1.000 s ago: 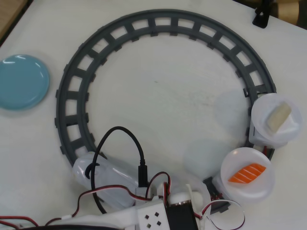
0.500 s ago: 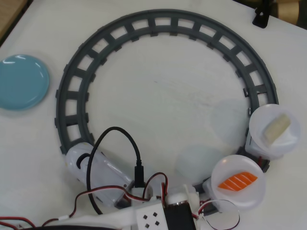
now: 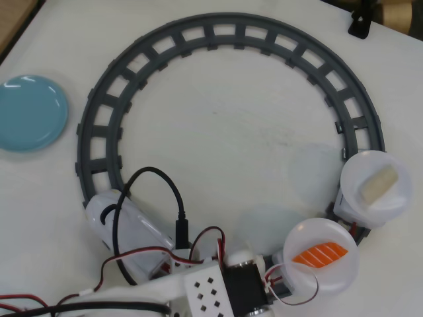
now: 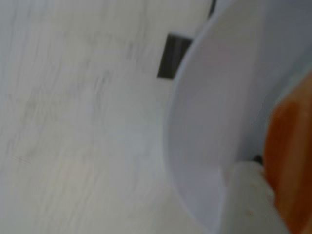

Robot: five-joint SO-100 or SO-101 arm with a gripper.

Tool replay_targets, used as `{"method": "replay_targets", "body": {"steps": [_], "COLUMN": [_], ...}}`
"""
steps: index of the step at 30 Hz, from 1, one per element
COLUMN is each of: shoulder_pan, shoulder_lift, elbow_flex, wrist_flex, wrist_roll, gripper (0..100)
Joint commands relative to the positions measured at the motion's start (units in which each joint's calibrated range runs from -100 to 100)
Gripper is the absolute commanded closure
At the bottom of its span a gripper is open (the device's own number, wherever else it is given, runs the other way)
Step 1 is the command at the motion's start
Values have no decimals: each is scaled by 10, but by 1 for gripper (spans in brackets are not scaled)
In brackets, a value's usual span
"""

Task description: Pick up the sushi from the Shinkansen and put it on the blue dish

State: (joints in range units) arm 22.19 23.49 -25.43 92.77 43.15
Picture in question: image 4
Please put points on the gray circular toy track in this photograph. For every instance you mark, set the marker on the gray circular toy track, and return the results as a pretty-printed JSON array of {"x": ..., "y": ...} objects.
[{"x": 171, "y": 58}]

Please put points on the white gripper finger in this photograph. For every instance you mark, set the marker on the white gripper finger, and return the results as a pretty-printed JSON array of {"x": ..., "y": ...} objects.
[{"x": 246, "y": 204}]

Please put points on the white round plate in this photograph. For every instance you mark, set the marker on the white round plate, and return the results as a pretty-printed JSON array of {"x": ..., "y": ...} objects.
[{"x": 207, "y": 109}]

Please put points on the orange striped nigiri sushi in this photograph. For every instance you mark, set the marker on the orange striped nigiri sushi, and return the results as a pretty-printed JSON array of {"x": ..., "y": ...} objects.
[{"x": 290, "y": 158}]

